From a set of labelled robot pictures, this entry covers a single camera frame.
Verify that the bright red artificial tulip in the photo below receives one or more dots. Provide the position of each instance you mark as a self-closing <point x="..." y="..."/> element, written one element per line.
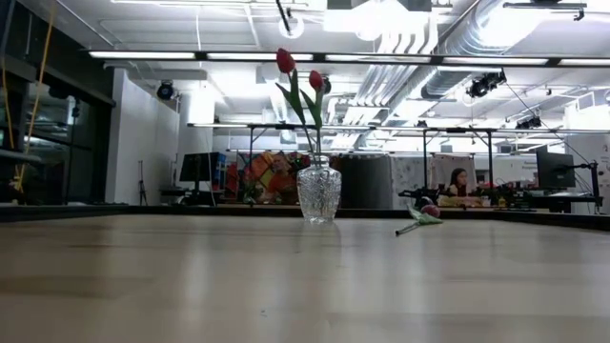
<point x="285" y="61"/>
<point x="316" y="80"/>

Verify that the maroon artificial tulip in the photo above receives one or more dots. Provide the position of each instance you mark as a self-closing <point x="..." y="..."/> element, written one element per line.
<point x="431" y="210"/>

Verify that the clear cut glass vase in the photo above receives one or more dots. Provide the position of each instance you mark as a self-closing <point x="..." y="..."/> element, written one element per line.
<point x="318" y="190"/>

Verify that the dark partition panel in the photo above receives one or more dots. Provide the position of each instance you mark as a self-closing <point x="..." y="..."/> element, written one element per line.
<point x="364" y="181"/>

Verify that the black background monitor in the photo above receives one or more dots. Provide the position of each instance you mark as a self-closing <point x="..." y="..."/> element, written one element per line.
<point x="555" y="169"/>
<point x="197" y="167"/>

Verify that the overhead LED light bar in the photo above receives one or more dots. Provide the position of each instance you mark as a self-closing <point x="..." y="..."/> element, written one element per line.
<point x="259" y="56"/>

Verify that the black tripod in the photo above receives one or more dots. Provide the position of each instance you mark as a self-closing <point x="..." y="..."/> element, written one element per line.
<point x="142" y="183"/>

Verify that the dark glass partition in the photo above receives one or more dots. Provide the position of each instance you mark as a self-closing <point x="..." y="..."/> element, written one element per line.
<point x="71" y="157"/>

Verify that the black background rig frame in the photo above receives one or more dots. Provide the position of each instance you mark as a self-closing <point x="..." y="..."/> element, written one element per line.
<point x="251" y="162"/>
<point x="425" y="162"/>

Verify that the colourful wall mural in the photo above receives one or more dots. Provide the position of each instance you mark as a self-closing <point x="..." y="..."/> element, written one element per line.
<point x="248" y="176"/>

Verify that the black ceiling camera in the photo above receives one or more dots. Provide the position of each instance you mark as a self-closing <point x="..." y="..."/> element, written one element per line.
<point x="328" y="86"/>
<point x="486" y="83"/>
<point x="165" y="90"/>

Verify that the black aluminium table frame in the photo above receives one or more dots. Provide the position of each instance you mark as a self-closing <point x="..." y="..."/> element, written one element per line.
<point x="143" y="212"/>

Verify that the silver ventilation duct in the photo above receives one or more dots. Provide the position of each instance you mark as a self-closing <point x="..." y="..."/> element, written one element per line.
<point x="467" y="47"/>

